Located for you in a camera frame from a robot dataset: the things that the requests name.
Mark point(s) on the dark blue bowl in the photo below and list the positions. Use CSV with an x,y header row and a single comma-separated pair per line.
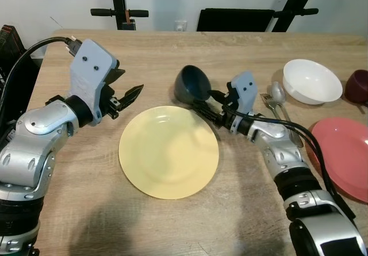
x,y
190,82

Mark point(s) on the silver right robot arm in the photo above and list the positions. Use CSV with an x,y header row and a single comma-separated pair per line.
x,y
305,193

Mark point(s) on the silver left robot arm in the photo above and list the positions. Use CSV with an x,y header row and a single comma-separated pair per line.
x,y
34,144

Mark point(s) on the metal fork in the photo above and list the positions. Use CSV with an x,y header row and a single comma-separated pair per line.
x,y
268,100

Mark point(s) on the metal spoon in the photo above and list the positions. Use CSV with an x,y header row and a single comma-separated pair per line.
x,y
278,93

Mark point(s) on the yellow plate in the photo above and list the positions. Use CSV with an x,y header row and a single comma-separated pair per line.
x,y
167,152

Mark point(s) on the maroon bowl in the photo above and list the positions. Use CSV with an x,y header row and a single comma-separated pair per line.
x,y
359,86

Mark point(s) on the black padded bench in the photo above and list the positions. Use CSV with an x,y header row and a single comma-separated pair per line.
x,y
236,20

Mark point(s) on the white bowl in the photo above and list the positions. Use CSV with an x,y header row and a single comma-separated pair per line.
x,y
310,80

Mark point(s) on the red plate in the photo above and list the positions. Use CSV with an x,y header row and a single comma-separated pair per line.
x,y
345,155

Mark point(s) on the dark box with red edge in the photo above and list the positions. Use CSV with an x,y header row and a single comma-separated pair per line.
x,y
10,49

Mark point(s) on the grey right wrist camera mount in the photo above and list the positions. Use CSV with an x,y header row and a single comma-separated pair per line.
x,y
244,92

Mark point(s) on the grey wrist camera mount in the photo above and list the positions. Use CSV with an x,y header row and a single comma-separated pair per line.
x,y
87,66
244,92

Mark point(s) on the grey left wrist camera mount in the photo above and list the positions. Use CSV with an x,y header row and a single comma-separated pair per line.
x,y
87,66

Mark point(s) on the white wall socket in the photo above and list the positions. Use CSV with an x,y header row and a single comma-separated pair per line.
x,y
180,26

